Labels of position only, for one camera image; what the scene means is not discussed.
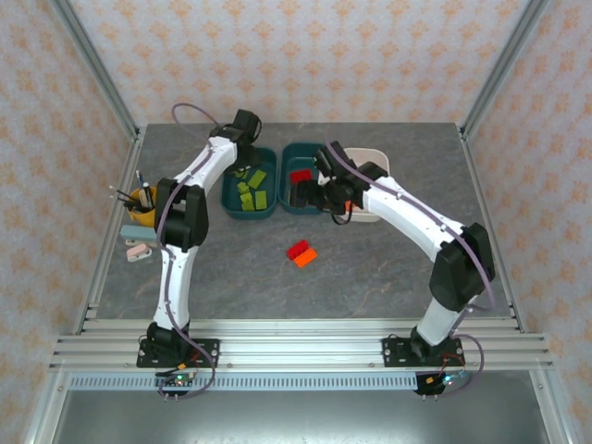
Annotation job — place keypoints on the yellow pen cup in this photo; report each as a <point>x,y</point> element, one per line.
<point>143,217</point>

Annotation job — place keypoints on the black mounting plate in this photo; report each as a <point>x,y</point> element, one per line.
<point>208,353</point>
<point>398,351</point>

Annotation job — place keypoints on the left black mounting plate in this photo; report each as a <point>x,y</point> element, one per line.
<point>208,353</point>

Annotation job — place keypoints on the orange lego brick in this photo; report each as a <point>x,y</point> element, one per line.
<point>306,258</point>

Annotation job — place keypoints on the black pen with white tip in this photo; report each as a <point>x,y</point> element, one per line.
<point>125,200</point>
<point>126,193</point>

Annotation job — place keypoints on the grey metal lower panel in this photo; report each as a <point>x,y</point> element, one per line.
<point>296,416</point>

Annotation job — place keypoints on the teal plastic container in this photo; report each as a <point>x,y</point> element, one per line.
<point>300,157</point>
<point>271,185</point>

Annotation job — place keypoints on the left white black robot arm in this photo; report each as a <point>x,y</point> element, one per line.
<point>173,287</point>

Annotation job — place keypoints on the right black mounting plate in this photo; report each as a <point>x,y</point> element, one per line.
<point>398,351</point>

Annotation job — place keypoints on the blue pen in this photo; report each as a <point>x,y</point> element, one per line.
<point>139,180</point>

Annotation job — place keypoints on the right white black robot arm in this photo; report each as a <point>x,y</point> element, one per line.
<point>416,217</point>

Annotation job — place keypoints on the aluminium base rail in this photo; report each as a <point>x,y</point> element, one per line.
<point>296,344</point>

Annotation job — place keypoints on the pink stapler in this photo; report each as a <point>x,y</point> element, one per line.
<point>139,253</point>

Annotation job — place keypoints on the aluminium frame post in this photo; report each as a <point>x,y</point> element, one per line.
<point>97,74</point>
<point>504,65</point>

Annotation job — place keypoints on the blue grey eraser block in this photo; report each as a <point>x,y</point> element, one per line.
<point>139,234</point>

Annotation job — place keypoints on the white marker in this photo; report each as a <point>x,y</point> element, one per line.
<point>147,194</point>

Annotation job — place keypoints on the white plastic container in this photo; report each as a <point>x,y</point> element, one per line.
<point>370,155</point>

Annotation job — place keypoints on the aluminium table side rail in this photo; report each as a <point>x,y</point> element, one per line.
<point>485,217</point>
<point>115,208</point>

